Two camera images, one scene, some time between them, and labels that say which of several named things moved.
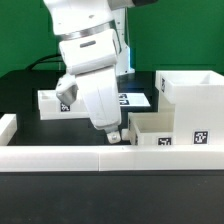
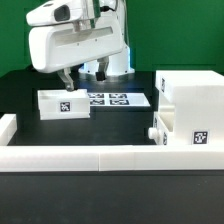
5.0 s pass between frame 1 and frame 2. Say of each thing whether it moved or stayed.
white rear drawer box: stayed
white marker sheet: stayed
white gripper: moved
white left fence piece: stayed
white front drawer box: moved
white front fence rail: stayed
